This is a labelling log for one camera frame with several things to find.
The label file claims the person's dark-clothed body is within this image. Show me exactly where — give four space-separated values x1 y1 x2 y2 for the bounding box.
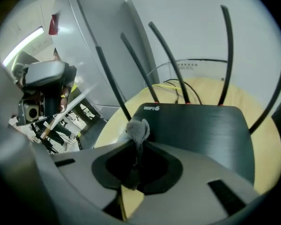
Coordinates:
52 47 77 96

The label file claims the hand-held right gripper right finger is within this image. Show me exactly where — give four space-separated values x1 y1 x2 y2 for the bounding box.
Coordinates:
127 141 261 223

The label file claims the thin grey cable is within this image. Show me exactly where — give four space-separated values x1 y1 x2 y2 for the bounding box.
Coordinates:
147 63 177 80

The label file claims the black router with antennas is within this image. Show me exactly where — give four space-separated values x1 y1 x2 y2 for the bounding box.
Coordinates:
95 5 281 185

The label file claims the grey cloth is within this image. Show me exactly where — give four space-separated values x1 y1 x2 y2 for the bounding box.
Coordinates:
120 118 151 191

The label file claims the yellow cable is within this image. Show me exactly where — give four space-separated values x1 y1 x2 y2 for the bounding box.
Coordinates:
141 83 182 91

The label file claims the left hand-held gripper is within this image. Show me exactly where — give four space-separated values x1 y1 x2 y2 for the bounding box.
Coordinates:
13 60 72 127

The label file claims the white table with black legs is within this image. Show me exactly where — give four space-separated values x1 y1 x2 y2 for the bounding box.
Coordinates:
52 83 101 150

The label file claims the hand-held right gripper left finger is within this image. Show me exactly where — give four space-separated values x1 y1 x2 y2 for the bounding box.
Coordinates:
49 139 138 211

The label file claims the red hanging sign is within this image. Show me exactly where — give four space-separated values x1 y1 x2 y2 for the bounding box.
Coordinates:
48 11 62 36

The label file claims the long ceiling light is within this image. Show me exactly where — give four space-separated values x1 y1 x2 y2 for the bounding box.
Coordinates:
2 26 44 67

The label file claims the black cable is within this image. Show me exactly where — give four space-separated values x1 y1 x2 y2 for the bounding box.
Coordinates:
163 78 203 105

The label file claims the person's left forearm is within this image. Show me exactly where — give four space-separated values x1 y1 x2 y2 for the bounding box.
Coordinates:
60 85 69 113

